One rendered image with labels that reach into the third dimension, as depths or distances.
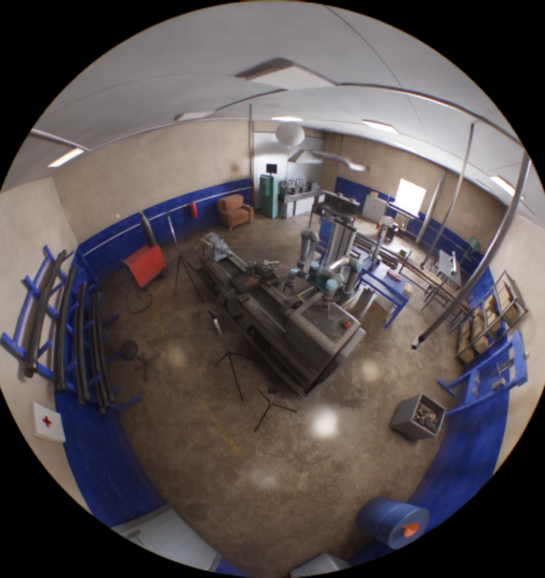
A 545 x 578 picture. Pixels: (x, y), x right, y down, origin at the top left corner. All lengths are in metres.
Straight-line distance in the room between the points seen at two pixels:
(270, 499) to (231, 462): 0.74
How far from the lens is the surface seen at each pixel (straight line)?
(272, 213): 6.40
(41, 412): 2.31
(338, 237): 2.55
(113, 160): 5.39
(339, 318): 1.76
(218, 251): 2.91
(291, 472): 2.77
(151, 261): 4.42
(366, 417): 3.04
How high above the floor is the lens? 2.68
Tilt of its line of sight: 46 degrees down
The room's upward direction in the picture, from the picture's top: 2 degrees clockwise
